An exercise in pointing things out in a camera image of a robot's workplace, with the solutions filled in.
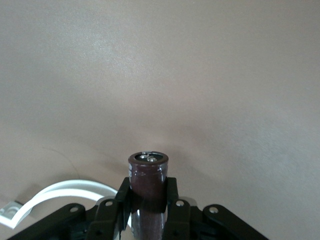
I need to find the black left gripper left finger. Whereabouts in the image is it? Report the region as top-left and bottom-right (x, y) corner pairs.
(7, 177), (133, 240)

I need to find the brown cylindrical capacitor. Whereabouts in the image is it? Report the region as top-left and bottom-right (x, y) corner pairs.
(128, 150), (169, 240)

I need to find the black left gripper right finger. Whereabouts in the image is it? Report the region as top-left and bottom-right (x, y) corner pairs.
(162, 177), (270, 240)

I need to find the white half-ring pipe clamp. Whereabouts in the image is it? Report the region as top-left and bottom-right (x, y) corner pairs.
(0, 180), (118, 229)

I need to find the brown table cover mat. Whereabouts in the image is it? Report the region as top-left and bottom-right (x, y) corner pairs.
(0, 0), (320, 240)

